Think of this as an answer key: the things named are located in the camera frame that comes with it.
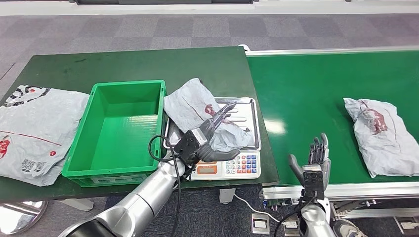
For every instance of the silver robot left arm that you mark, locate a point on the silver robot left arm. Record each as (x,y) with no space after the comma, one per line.
(140,202)

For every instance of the grey table foot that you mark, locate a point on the grey table foot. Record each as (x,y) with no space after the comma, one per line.
(77,204)

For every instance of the grey table leg bracket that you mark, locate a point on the grey table leg bracket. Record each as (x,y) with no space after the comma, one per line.
(226,195)

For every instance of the grey shoe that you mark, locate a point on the grey shoe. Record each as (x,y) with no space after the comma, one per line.
(347,229)

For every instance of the grey parcel bag red print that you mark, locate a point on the grey parcel bag red print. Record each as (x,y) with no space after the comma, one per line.
(383,144)

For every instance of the green plastic crate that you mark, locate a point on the green plastic crate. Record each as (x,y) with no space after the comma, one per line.
(114,130)

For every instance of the large grey mailer bag QR codes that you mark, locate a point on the large grey mailer bag QR codes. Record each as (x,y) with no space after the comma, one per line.
(36,130)

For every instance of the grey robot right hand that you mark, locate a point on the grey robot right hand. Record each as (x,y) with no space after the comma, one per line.
(319,153)

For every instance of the green conveyor belt aluminium frame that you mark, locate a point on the green conveyor belt aluminium frame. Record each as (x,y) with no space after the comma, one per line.
(327,81)

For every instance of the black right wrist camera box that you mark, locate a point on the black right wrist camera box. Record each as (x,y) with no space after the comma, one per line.
(313,181)

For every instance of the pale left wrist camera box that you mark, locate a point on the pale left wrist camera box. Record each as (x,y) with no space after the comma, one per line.
(191,144)

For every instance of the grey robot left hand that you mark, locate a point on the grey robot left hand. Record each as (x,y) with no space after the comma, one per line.
(222,154)

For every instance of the white electronic scale steel tray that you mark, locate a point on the white electronic scale steel tray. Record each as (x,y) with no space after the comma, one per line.
(245,163)

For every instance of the silver floor socket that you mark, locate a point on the silver floor socket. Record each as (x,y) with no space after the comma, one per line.
(291,227)
(260,224)

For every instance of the white plug adapter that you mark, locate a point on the white plug adapter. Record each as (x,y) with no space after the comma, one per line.
(410,225)

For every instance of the round chrome base plate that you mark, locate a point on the round chrome base plate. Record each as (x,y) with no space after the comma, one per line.
(19,217)

